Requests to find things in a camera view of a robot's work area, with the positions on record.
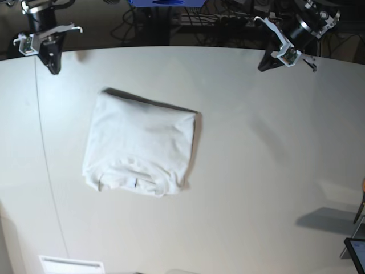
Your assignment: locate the white paper sheet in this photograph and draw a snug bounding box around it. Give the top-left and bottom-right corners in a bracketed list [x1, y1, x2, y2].
[39, 255, 105, 274]

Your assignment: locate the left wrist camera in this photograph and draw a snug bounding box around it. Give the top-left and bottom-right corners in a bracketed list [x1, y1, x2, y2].
[277, 47, 302, 67]

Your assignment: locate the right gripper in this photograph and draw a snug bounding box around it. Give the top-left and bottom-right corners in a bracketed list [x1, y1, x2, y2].
[21, 1, 83, 75]

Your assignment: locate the white T-shirt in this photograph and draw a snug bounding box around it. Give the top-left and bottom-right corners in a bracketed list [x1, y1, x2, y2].
[82, 88, 197, 197]

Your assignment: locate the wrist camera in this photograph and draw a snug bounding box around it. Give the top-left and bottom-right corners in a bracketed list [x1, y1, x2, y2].
[277, 47, 302, 67]
[18, 34, 40, 56]

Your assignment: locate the black tripod leg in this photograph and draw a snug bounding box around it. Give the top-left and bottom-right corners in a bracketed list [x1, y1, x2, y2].
[353, 194, 365, 224]

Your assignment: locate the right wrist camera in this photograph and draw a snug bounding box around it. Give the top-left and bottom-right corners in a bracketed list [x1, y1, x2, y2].
[18, 34, 40, 56]

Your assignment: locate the tablet on stand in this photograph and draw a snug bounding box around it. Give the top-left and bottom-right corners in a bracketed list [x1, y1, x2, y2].
[340, 237, 365, 274]

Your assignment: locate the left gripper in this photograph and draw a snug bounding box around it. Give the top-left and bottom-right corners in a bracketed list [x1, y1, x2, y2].
[254, 1, 341, 71]

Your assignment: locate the blue box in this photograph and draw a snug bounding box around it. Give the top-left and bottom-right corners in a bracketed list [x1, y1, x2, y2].
[128, 0, 206, 7]

